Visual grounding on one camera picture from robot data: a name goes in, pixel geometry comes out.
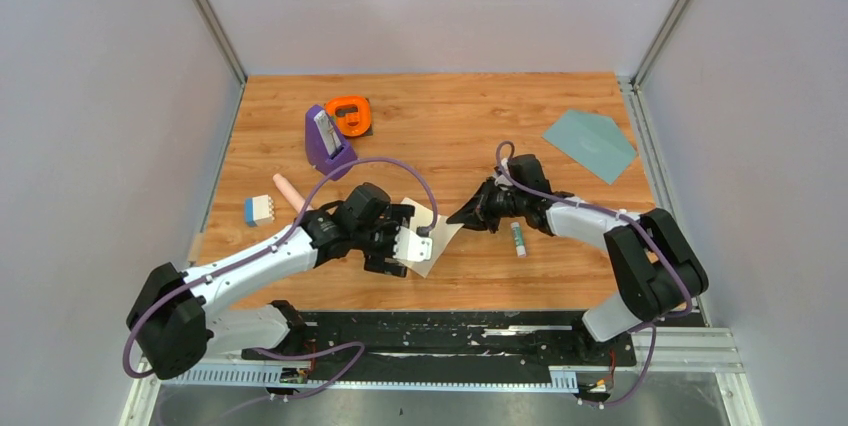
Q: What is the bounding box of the white blue toy brick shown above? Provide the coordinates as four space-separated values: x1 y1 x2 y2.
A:
244 194 275 227

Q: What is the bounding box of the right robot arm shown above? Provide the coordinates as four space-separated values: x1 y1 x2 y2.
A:
447 154 709 364

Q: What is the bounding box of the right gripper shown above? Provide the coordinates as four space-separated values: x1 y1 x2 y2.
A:
446 177 527 234

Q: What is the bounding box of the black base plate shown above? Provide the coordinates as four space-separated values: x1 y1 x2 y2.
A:
272 310 637 384

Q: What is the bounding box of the grey-green envelope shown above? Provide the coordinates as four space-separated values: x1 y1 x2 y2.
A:
542 110 637 184

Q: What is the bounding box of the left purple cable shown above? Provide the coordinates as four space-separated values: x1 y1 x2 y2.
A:
122 156 440 404

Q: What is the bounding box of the purple stand with device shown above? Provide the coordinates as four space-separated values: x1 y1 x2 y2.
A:
304 104 358 181

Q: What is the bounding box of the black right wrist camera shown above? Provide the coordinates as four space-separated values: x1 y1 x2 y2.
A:
506 154 552 194

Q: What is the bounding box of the purple cable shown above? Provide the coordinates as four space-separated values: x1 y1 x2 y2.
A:
122 156 440 404
495 141 696 409

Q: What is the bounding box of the aluminium frame rail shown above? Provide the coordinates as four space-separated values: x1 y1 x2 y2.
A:
121 327 762 425

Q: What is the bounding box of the pink toy microphone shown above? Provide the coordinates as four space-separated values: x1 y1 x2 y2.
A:
272 173 312 212

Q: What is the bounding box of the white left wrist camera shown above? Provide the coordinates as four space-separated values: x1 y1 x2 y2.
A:
392 226 433 264

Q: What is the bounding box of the beige letter paper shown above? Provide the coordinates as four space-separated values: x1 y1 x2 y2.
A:
398 197 462 278

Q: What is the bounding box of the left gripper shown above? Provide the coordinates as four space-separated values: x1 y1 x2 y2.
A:
353 205 415 276

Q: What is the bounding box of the white green glue stick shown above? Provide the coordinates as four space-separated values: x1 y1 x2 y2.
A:
510 222 527 258

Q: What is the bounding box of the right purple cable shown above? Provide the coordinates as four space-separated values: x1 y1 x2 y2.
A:
495 141 696 409

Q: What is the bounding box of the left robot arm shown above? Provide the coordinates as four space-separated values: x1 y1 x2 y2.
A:
125 183 433 380

